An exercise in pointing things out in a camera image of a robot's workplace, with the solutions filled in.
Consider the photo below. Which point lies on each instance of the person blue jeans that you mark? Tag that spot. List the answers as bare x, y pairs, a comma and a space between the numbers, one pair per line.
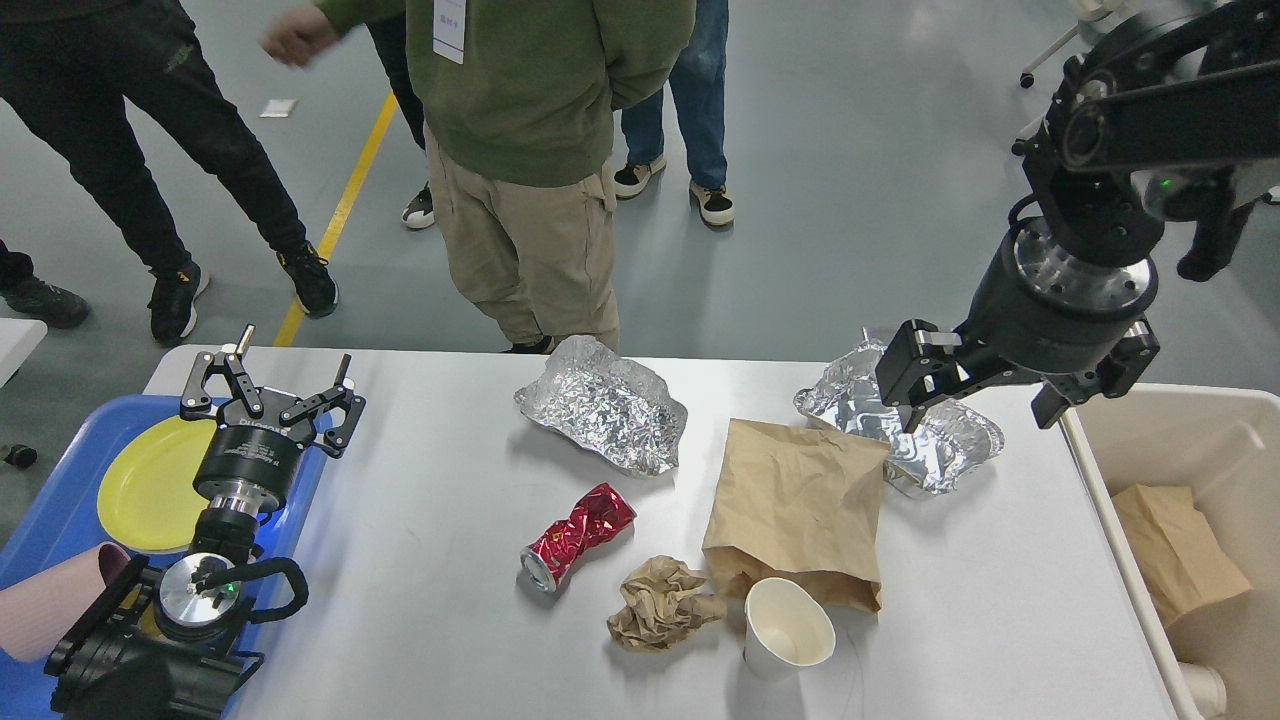
697, 85

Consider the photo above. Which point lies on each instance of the crushed red can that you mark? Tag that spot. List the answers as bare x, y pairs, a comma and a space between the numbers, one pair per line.
598, 517

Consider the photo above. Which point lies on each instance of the person green sweater khaki trousers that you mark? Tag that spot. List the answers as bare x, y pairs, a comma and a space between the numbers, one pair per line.
519, 100

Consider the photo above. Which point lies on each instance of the person black trousers black shoes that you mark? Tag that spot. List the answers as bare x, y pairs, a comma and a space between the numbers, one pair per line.
70, 67

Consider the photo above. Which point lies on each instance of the white paper cup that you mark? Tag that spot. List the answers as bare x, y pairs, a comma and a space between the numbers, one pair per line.
788, 631

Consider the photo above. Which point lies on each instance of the crumpled brown paper ball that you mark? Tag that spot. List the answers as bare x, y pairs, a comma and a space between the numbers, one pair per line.
664, 603

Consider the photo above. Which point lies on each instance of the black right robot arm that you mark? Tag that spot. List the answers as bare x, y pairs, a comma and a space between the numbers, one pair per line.
1171, 117

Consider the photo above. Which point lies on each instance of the person dark shoes far left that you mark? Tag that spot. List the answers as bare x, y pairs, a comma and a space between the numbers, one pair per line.
26, 294

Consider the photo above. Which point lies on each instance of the beige plastic bin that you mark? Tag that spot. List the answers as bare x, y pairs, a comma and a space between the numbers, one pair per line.
1223, 444

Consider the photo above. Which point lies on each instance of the pink mug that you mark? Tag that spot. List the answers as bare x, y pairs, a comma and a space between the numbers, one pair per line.
37, 612

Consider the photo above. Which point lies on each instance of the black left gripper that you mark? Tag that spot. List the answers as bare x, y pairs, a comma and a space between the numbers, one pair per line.
252, 458

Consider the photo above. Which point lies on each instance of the foil tray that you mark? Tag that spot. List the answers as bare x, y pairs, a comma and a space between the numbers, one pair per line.
952, 440
605, 403

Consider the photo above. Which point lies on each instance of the grey office chair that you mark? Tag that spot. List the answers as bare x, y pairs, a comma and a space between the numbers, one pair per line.
1093, 20

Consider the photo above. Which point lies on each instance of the person dark trousers black sneakers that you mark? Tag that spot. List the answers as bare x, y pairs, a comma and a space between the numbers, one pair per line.
389, 39

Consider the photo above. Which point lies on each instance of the large brown paper bag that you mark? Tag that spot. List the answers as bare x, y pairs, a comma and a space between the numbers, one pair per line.
802, 505

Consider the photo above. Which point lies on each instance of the blue plastic tray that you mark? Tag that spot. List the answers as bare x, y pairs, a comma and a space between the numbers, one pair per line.
63, 522

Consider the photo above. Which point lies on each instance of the white side table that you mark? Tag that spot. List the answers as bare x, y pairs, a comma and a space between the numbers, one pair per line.
19, 338

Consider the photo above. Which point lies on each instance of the yellow plastic plate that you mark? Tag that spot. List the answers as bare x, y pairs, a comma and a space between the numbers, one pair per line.
146, 499

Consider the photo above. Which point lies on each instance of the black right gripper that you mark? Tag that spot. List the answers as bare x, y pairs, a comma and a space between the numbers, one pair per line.
1039, 314

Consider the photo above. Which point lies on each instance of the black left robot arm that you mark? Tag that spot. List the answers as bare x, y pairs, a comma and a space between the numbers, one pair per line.
167, 643

